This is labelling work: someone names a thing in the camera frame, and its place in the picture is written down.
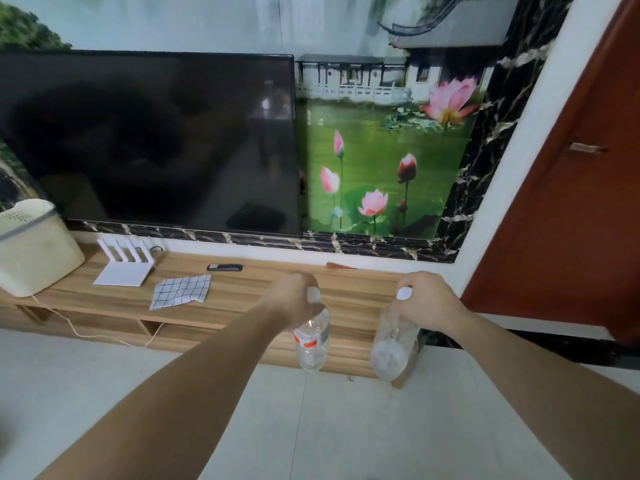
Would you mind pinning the person's right hand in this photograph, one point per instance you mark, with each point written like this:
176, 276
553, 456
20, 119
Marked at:
432, 302

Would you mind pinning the person's left hand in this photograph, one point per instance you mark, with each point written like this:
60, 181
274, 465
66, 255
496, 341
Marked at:
290, 299

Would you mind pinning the person's left fingers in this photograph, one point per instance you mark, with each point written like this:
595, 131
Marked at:
306, 289

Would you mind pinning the person's right fingers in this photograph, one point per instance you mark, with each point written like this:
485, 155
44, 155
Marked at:
412, 294

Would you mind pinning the clear bottle with red label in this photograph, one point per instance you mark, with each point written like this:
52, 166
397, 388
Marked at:
312, 339

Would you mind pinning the clear plastic bottle without label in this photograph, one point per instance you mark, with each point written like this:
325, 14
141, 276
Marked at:
395, 344

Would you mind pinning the person's right forearm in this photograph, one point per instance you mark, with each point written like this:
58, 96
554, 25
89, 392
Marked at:
555, 394

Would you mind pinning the person's left forearm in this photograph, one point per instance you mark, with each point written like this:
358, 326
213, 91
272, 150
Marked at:
165, 394

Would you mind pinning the wooden television cabinet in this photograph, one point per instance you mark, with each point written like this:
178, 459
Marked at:
240, 309

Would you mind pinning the black remote control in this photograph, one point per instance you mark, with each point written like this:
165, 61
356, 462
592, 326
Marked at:
225, 267

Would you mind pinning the white checkered cloth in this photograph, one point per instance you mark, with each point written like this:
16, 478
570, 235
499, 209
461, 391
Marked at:
181, 291

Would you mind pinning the white router with antennas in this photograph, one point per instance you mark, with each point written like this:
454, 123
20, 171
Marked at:
125, 264

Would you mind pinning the red-brown wooden door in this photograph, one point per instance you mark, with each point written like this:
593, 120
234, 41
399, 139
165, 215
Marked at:
570, 194

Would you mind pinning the black flat screen television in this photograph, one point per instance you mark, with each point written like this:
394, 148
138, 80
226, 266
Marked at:
150, 139

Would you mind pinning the cream plastic storage box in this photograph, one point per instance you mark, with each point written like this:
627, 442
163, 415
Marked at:
32, 249

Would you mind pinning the lotus flower wall mural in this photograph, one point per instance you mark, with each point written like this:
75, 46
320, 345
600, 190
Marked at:
380, 164

